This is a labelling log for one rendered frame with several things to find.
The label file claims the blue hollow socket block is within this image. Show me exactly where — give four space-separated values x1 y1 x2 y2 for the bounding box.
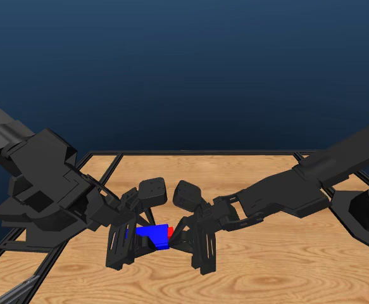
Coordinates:
125 223 171 251

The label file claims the black table frame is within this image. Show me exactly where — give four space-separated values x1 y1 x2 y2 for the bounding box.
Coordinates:
0 149 369 304

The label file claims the silver aluminium rail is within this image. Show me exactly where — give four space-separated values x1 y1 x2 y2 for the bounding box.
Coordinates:
0 274 40 304

